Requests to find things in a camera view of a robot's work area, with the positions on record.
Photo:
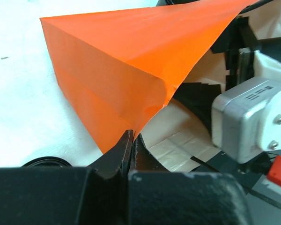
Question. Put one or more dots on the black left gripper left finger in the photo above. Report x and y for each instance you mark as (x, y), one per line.
(51, 195)

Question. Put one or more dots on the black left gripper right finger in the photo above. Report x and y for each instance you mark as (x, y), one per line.
(160, 197)

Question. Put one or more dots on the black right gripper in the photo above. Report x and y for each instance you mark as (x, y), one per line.
(238, 43)

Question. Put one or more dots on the orange paper bag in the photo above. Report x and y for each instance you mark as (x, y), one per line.
(118, 69)

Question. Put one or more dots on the stack of black lids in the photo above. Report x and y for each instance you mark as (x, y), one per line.
(47, 162)

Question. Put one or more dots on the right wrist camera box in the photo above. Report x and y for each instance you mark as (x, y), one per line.
(246, 119)

